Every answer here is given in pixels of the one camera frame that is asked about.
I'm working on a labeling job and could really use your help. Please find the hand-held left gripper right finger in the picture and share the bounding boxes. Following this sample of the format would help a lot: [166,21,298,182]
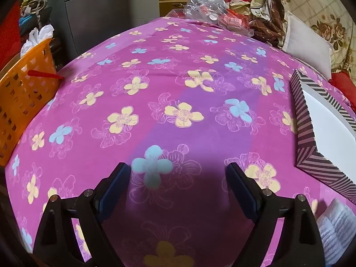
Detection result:
[226,163,326,267]

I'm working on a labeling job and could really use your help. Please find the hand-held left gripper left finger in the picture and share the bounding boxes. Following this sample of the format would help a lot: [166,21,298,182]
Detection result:
[33,163,131,267]

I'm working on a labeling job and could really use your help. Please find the striped cardboard box tray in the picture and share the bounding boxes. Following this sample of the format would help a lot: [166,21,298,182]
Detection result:
[289,69,356,194]

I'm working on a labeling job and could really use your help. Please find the grey fluffy scrunchie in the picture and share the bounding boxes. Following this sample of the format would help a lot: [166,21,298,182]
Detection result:
[316,197,356,265]

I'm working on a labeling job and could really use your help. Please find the pink floral bedsheet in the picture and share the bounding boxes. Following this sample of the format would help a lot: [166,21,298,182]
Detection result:
[5,17,356,267]

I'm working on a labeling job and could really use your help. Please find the orange plastic basket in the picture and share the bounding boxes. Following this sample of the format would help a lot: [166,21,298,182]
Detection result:
[0,37,60,166]

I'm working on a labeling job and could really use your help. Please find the red stick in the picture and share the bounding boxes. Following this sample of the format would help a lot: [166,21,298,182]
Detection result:
[27,70,64,80]

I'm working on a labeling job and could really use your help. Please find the red cushion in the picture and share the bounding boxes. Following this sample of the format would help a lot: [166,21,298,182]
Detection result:
[330,71,356,103]

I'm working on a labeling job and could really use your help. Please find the white pillow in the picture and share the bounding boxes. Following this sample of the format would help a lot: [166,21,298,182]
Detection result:
[284,11,333,80]

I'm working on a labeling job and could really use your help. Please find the brown patterned cloth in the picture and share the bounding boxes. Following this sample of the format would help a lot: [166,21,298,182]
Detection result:
[249,0,287,48]

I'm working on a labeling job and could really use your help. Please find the white plastic bag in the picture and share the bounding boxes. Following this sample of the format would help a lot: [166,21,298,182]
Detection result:
[21,24,55,57]

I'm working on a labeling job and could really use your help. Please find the red packet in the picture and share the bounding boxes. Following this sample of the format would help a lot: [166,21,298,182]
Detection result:
[218,10,249,30]

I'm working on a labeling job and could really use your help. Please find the grey cabinet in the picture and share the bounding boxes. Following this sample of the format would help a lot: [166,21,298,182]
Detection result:
[46,0,160,62]

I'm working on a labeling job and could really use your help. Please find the clear plastic bags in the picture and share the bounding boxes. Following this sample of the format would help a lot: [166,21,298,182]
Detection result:
[184,0,229,23]

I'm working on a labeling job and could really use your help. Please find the red plush doll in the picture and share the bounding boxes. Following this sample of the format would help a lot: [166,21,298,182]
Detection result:
[227,0,253,12]

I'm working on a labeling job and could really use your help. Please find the dark clutter pile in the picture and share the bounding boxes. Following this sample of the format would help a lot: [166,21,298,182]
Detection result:
[19,0,53,32]

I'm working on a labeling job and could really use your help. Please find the beige floral quilt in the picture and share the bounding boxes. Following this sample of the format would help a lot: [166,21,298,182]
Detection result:
[284,0,356,74]

